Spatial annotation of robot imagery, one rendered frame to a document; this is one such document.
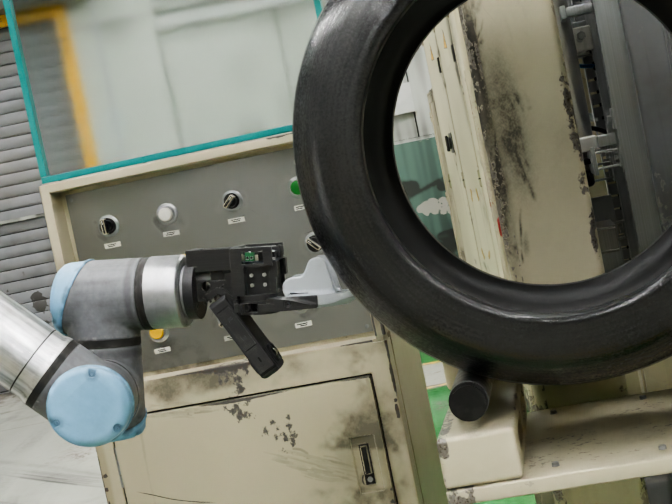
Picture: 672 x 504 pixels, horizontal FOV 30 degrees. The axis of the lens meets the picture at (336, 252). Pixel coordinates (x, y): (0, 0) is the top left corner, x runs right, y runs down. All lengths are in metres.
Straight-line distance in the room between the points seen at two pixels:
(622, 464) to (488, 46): 0.63
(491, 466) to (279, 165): 0.90
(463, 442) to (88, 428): 0.42
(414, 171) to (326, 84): 9.32
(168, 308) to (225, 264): 0.09
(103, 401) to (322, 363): 0.79
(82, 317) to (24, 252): 9.39
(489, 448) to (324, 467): 0.78
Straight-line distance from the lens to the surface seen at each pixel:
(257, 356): 1.53
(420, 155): 10.71
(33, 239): 10.92
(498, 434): 1.42
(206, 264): 1.53
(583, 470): 1.43
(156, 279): 1.52
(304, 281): 1.50
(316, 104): 1.40
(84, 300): 1.55
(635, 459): 1.44
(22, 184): 10.93
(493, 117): 1.75
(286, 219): 2.17
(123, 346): 1.56
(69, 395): 1.41
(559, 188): 1.75
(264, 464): 2.19
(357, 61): 1.38
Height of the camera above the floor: 1.17
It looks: 3 degrees down
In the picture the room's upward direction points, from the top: 11 degrees counter-clockwise
